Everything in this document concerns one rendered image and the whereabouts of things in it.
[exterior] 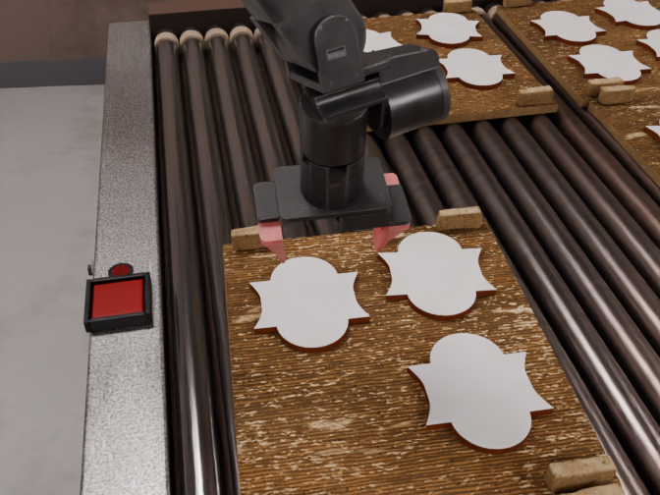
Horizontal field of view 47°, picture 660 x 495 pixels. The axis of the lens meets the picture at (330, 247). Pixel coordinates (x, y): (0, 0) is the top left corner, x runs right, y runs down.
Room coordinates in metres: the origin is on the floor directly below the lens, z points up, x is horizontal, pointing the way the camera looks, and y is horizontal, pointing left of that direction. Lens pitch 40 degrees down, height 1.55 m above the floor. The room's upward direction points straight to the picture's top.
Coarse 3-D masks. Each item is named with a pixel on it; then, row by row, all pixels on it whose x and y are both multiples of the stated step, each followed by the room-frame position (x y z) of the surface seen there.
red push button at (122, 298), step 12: (96, 288) 0.67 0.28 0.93; (108, 288) 0.67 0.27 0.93; (120, 288) 0.67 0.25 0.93; (132, 288) 0.67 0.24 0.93; (96, 300) 0.65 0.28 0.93; (108, 300) 0.65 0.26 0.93; (120, 300) 0.65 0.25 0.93; (132, 300) 0.65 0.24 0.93; (96, 312) 0.63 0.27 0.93; (108, 312) 0.63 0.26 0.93; (120, 312) 0.63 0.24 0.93; (132, 312) 0.63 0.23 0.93
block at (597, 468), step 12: (600, 456) 0.41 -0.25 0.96; (552, 468) 0.40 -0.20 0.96; (564, 468) 0.40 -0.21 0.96; (576, 468) 0.40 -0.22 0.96; (588, 468) 0.40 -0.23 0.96; (600, 468) 0.40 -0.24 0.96; (612, 468) 0.40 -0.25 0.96; (552, 480) 0.39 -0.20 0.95; (564, 480) 0.39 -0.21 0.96; (576, 480) 0.39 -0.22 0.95; (588, 480) 0.39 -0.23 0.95; (600, 480) 0.39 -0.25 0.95
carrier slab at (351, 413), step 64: (256, 256) 0.72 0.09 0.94; (320, 256) 0.72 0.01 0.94; (256, 320) 0.61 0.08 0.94; (384, 320) 0.61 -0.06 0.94; (512, 320) 0.61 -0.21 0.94; (256, 384) 0.52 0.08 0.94; (320, 384) 0.52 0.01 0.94; (384, 384) 0.52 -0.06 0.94; (256, 448) 0.44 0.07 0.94; (320, 448) 0.44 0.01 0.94; (384, 448) 0.44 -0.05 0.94; (448, 448) 0.44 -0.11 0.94; (576, 448) 0.44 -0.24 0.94
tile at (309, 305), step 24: (288, 264) 0.70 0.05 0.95; (312, 264) 0.70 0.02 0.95; (264, 288) 0.65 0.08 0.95; (288, 288) 0.65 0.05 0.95; (312, 288) 0.65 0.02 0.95; (336, 288) 0.65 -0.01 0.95; (264, 312) 0.61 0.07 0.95; (288, 312) 0.61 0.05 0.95; (312, 312) 0.61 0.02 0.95; (336, 312) 0.61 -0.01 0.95; (360, 312) 0.61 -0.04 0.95; (288, 336) 0.58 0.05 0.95; (312, 336) 0.58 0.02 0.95; (336, 336) 0.58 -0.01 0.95
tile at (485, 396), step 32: (448, 352) 0.55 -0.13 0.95; (480, 352) 0.55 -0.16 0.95; (448, 384) 0.51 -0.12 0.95; (480, 384) 0.51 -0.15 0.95; (512, 384) 0.51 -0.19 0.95; (448, 416) 0.47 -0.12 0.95; (480, 416) 0.47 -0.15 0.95; (512, 416) 0.47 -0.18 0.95; (480, 448) 0.43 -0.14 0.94; (512, 448) 0.43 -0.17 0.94
